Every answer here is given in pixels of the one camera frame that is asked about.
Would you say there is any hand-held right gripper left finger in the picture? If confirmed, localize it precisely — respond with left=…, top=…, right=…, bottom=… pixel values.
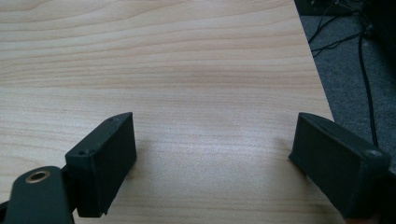
left=64, top=111, right=138, bottom=218

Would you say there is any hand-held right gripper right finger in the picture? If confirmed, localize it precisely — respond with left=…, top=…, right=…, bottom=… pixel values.
left=288, top=111, right=392, bottom=220

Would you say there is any thick black floor cable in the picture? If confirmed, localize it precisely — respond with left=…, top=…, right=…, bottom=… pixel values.
left=358, top=29, right=380, bottom=148

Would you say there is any thin black floor cable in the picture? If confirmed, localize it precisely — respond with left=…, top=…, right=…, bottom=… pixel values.
left=307, top=8, right=354, bottom=45
left=310, top=31, right=363, bottom=59

